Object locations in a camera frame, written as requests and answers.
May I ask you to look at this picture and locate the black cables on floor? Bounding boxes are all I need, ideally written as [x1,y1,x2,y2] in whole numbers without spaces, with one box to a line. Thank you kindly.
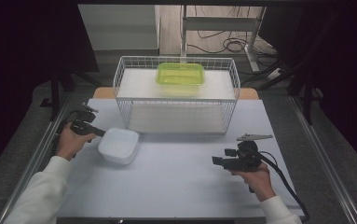
[186,5,278,60]

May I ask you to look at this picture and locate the white power strip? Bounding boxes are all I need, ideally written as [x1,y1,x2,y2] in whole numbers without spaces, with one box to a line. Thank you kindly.
[266,67,283,81]

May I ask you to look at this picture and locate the white wire rack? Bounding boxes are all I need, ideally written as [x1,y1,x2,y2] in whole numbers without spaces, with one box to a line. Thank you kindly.
[113,55,241,136]

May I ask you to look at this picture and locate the person's right hand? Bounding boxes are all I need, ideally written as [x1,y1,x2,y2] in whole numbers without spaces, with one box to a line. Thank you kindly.
[230,161,277,203]

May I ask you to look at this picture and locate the person's left hand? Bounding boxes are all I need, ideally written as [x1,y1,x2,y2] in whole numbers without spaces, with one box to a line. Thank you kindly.
[55,121,97,162]

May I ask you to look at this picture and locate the aluminium rail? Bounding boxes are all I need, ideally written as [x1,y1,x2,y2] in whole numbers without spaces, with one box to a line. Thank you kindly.
[0,92,72,224]
[288,95,357,224]

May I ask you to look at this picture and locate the white metal desk frame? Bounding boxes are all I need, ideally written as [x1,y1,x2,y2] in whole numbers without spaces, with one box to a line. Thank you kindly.
[180,5,268,74]

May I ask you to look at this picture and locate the pale blue table mat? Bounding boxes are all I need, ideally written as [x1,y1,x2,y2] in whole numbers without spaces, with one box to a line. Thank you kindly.
[56,98,305,219]

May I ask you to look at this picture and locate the green lidded food container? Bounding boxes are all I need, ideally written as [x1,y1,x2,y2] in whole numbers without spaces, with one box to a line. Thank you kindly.
[155,62,206,97]

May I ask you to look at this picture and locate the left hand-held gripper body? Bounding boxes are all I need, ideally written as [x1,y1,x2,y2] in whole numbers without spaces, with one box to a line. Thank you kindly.
[69,103,99,137]

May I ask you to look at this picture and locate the black tripod stand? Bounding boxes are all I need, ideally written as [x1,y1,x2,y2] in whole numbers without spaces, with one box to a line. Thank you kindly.
[39,69,102,123]
[286,70,323,126]

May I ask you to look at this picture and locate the dark curtain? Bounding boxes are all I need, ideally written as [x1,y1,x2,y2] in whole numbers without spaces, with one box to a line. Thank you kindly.
[258,0,357,179]
[0,0,100,182]

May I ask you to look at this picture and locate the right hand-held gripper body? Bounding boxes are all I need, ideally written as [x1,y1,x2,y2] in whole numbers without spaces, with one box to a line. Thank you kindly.
[227,133,274,173]

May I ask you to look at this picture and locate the white cabinet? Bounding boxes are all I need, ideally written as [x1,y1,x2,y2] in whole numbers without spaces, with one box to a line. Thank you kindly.
[77,4,162,51]

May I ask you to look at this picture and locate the white food container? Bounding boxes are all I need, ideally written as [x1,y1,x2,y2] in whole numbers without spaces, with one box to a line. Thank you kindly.
[97,127,141,166]

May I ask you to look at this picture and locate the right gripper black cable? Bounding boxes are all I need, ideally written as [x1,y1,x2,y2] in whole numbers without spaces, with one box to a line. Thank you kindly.
[257,150,310,224]

